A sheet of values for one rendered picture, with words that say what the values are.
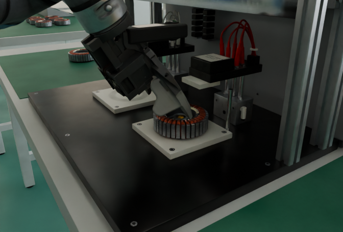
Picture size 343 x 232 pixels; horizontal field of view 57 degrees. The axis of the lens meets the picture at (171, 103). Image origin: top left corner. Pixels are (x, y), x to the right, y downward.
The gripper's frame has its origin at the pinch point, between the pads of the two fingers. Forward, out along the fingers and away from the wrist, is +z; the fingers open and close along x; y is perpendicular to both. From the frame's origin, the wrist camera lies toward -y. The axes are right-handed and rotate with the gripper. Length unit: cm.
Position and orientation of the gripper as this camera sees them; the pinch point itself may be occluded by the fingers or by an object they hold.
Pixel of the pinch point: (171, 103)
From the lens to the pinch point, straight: 61.3
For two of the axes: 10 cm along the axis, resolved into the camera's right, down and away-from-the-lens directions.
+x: 5.5, 3.1, -7.8
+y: -7.2, 6.4, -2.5
